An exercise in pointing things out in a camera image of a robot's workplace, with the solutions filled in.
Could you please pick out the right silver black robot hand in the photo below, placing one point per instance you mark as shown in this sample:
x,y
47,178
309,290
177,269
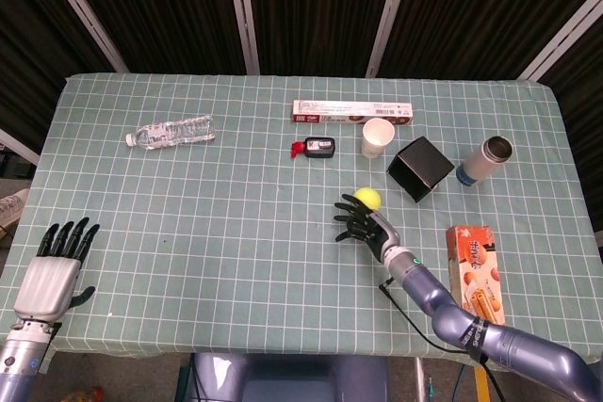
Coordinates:
x,y
365,225

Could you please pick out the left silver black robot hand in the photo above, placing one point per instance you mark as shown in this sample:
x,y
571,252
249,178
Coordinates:
x,y
47,289

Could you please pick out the yellow tennis ball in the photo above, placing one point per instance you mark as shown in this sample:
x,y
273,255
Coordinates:
x,y
368,196

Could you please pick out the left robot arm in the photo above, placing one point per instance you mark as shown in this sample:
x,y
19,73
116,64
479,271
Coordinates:
x,y
21,359

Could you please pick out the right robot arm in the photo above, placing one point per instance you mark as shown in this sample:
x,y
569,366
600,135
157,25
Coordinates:
x,y
471,322

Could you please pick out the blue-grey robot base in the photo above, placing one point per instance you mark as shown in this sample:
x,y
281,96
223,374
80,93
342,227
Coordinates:
x,y
287,376

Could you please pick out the black cardboard box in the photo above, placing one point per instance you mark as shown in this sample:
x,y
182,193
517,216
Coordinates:
x,y
421,166

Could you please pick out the long white red box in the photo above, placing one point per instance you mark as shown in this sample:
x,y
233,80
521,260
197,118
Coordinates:
x,y
351,111

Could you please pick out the orange biscuit box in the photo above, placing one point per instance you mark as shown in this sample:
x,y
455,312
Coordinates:
x,y
476,261

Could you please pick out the grey sneaker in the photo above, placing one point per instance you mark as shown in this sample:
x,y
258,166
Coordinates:
x,y
11,211

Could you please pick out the white paper cup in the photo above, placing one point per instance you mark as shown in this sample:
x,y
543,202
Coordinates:
x,y
375,138

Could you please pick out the black ink bottle red cap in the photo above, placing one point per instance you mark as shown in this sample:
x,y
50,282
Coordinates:
x,y
318,148

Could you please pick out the orange snack bag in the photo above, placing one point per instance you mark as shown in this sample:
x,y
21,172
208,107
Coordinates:
x,y
82,395

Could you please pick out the steel thermos cup blue base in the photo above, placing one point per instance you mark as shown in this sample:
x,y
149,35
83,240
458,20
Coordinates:
x,y
485,159

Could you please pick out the green checkered tablecloth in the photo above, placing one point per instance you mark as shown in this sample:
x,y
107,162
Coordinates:
x,y
212,242

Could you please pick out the clear plastic water bottle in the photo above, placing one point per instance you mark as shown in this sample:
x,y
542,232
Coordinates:
x,y
172,133

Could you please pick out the white folding screen post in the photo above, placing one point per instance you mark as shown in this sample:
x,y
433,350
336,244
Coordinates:
x,y
565,35
16,145
80,6
390,11
241,6

